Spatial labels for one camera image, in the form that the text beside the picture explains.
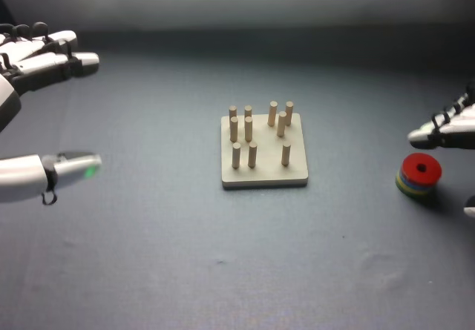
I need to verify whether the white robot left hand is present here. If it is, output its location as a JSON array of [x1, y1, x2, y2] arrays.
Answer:
[[0, 21, 103, 207]]

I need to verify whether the wooden peg board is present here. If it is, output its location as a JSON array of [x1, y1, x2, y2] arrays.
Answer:
[[220, 101, 310, 191]]

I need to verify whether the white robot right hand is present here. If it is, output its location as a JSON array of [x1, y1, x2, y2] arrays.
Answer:
[[407, 81, 475, 219]]

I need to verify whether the red ring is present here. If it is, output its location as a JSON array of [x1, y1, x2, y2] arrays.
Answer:
[[394, 153, 443, 199]]

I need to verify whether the grey table cloth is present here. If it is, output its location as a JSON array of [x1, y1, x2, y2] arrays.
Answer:
[[0, 29, 475, 330]]

